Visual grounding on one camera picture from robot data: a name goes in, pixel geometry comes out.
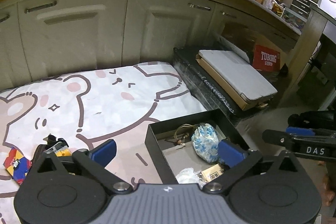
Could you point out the snack bags on counter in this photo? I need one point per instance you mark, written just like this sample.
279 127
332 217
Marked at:
274 6

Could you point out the white cabinet row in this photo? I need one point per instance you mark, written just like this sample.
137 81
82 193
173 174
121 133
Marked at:
81 35

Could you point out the bear print bed sheet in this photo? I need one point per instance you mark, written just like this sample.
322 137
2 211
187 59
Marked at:
87 108

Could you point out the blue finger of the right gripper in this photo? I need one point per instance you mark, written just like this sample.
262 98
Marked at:
300 131
319 147

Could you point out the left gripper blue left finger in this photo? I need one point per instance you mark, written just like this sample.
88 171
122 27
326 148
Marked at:
104 153

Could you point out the red yellow blue card box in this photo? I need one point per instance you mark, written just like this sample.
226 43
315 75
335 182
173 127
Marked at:
17 165

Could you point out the yellow headlamp with striped strap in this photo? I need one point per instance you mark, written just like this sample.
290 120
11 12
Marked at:
58 146

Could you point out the white crumpled plastic bag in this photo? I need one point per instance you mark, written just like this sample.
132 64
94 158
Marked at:
189 176

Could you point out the white foam board carton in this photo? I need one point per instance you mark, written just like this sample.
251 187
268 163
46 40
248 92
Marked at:
246 86

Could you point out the blue white floral pouch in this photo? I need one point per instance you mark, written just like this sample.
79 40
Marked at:
205 142

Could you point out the black open storage box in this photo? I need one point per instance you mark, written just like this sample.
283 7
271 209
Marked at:
170 147

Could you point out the black wrapped flat case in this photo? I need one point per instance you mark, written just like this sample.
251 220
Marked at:
205 88

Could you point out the cabinet handle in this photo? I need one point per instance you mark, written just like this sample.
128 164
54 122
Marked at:
40 7
4 18
228 14
203 8

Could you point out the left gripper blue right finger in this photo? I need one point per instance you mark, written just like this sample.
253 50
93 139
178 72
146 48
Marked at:
230 153

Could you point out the red Tuborg box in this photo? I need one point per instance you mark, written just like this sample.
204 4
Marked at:
266 59

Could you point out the small brown printed box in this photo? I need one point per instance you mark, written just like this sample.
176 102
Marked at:
212 173

